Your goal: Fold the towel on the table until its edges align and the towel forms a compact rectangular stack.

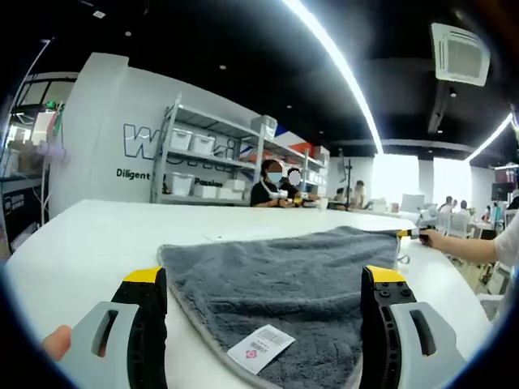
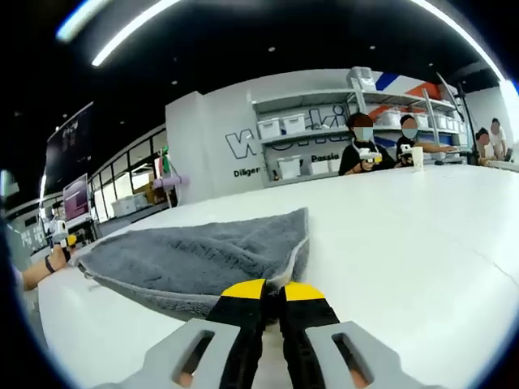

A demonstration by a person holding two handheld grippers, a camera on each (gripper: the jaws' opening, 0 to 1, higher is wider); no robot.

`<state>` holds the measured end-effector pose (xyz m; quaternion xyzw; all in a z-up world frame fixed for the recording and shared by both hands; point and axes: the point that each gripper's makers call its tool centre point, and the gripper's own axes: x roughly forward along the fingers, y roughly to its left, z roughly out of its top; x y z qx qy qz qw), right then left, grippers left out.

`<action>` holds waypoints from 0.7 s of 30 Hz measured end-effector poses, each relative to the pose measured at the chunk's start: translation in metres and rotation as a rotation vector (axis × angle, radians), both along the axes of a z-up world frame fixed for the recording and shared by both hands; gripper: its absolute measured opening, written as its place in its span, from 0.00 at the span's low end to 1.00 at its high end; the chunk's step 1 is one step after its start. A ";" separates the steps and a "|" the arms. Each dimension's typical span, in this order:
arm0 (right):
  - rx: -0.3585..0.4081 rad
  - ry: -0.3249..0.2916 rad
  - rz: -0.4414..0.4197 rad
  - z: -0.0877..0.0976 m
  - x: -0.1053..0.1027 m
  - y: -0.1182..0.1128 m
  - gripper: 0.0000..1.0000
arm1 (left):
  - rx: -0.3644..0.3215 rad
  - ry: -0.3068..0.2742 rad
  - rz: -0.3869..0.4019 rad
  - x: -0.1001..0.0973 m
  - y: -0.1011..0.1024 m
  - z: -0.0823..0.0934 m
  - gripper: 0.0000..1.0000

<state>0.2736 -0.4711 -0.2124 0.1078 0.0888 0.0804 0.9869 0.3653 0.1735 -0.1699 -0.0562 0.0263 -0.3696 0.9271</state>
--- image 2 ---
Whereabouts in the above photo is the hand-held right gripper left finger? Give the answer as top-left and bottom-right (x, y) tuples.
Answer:
(92, 277), (269, 389)

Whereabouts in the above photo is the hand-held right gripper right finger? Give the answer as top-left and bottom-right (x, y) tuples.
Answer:
(278, 281), (431, 389)

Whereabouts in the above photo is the grey towel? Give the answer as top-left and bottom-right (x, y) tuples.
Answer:
(68, 207), (312, 322)

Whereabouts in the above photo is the person's left hand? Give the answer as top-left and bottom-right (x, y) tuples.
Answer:
(54, 242), (77, 269)

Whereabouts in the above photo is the computer monitor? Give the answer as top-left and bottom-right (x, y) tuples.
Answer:
(62, 173), (91, 220)

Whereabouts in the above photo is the white storage bin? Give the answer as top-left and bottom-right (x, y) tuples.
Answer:
(110, 195), (138, 219)

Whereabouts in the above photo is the purple rolled mat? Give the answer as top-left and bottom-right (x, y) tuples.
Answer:
(152, 174), (191, 190)

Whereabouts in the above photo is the green red hanging item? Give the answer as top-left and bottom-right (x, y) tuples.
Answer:
(159, 147), (176, 176)

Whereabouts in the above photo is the grey metal storage shelf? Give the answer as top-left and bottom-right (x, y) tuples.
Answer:
(250, 66), (468, 184)

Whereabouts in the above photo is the group of white storage boxes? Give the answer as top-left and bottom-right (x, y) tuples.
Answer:
(257, 66), (464, 180)

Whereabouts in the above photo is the white ceiling light strip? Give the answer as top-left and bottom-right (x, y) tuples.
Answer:
(91, 0), (180, 68)
(412, 0), (508, 83)

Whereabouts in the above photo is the black tripod stand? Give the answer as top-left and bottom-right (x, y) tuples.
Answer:
(435, 71), (488, 166)

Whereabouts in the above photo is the large dark wall screen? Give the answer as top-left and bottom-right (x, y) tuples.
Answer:
(43, 100), (95, 196)

